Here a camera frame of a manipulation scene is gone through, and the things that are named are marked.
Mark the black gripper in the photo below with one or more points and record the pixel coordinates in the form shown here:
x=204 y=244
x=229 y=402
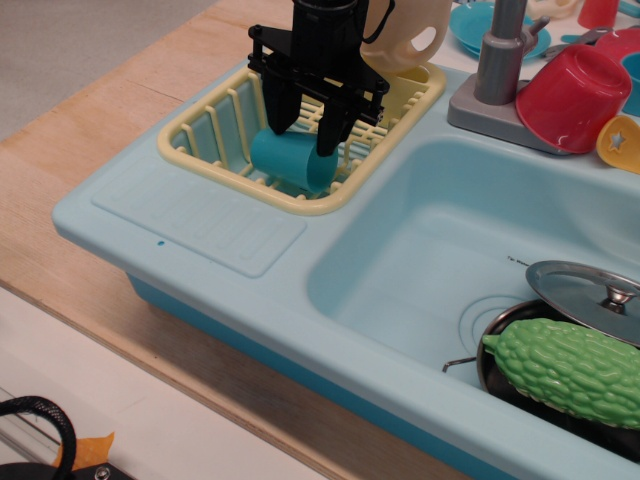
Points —
x=319 y=56

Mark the teal plastic cup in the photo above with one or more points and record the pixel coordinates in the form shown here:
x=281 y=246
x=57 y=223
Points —
x=294 y=158

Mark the yellow dish rack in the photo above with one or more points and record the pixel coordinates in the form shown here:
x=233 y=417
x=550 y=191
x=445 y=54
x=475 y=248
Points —
x=212 y=138

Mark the grey toy faucet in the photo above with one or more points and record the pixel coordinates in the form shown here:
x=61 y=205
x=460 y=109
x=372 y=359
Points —
x=485 y=102

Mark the teal plastic plate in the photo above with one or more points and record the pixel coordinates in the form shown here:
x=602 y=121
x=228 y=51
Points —
x=469 y=22

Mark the light blue toy sink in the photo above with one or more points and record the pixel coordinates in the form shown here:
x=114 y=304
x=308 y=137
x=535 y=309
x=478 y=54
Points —
x=381 y=303

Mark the red plastic bowl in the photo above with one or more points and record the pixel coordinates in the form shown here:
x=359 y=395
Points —
x=569 y=101

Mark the yellow star spoon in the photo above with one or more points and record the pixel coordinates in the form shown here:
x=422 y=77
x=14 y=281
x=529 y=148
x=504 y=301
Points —
x=618 y=144

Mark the steel pot lid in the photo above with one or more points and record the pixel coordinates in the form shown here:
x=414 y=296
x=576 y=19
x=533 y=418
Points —
x=601 y=300

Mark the green bitter gourd toy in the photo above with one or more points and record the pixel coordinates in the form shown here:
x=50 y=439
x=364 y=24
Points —
x=570 y=368

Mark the orange tape piece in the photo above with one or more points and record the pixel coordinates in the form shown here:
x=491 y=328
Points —
x=92 y=451

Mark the steel pot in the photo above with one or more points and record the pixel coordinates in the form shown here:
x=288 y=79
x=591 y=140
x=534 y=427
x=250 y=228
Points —
x=623 y=442

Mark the black device base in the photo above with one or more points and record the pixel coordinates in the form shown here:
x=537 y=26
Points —
x=36 y=471

